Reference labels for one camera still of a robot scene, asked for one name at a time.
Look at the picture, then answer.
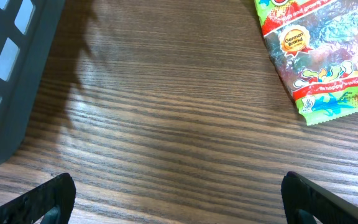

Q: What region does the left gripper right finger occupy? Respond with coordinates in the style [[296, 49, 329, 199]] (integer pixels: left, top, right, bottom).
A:
[[281, 172, 358, 224]]

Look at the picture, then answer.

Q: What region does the grey plastic shopping basket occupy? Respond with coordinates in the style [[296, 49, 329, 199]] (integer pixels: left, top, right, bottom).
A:
[[0, 0, 65, 165]]

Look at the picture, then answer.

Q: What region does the green Haribo candy bag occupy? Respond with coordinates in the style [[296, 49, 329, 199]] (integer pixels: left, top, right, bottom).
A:
[[255, 0, 358, 125]]

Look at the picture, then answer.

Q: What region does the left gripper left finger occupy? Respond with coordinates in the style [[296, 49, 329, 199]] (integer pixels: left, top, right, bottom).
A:
[[0, 173, 76, 224]]

